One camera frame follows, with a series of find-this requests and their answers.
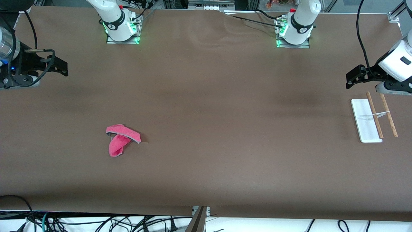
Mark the pink towel with grey edge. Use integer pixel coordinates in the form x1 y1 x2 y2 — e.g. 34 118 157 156
106 124 141 157

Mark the white rack with wooden bars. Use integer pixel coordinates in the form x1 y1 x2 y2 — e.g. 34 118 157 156
351 92 398 143

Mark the red orange background object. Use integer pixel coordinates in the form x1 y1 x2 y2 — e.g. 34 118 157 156
266 0 298 9

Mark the brown table cover sheet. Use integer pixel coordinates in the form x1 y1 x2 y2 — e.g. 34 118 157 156
0 6 412 221

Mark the white power strip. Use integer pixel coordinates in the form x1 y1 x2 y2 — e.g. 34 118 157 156
188 0 235 10

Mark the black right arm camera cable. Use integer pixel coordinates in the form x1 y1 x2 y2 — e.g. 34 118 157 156
0 10 56 87

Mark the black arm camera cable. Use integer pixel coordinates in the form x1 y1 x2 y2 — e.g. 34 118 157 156
0 10 56 87
357 0 379 70

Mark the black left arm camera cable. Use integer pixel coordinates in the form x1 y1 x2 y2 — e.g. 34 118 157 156
357 0 379 70

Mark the aluminium frame corner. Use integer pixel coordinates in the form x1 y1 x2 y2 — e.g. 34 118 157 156
388 0 412 23

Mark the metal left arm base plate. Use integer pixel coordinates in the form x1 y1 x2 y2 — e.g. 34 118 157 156
276 18 310 49

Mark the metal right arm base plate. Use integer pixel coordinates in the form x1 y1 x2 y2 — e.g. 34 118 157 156
106 14 142 44

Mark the short black table cable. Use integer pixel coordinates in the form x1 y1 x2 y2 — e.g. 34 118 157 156
256 9 285 20

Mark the long black table cable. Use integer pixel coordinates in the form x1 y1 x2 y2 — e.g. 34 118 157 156
222 11 285 29

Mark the black looped floor cable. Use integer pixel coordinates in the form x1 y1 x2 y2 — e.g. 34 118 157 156
0 195 36 232

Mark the black tangled floor cable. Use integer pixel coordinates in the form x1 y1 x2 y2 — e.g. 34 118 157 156
48 215 142 232

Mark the black floor cable with plug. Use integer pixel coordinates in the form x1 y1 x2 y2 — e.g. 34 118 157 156
142 217 193 232

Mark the metal table bracket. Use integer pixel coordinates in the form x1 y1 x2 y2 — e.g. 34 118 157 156
185 206 211 232

